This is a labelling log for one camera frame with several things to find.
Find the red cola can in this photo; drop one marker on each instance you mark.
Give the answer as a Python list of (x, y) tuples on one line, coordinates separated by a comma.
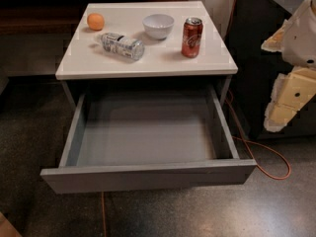
[(192, 32)]

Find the black counter cabinet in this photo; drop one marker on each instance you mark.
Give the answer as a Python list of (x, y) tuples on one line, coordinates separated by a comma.
[(252, 22)]

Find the clear plastic water bottle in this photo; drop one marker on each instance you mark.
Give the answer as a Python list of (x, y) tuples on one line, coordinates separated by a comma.
[(122, 45)]

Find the orange fruit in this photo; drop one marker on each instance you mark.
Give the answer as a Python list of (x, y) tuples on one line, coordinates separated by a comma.
[(95, 21)]

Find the white bowl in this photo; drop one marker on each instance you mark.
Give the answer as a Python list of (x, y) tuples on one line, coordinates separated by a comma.
[(158, 26)]

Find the padded gripper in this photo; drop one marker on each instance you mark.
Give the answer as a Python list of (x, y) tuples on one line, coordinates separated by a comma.
[(301, 39)]

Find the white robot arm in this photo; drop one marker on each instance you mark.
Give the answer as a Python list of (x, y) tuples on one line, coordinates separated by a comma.
[(305, 13)]

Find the grey cabinet with white top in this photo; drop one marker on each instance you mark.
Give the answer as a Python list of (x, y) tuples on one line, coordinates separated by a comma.
[(85, 59)]

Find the dark wooden bench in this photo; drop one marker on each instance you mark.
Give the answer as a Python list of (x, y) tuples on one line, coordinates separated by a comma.
[(47, 16)]

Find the grey top drawer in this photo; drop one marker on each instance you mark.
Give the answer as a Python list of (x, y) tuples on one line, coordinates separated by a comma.
[(127, 141)]

